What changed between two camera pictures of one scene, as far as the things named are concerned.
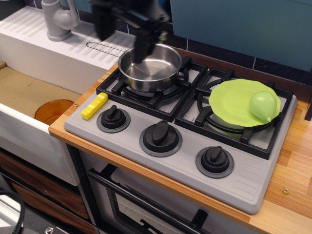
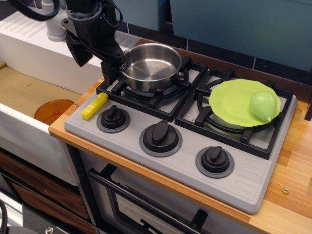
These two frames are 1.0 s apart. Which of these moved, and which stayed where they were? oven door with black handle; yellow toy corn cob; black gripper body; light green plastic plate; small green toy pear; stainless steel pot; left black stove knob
Moved: black gripper body
Stayed: small green toy pear; left black stove knob; stainless steel pot; light green plastic plate; oven door with black handle; yellow toy corn cob
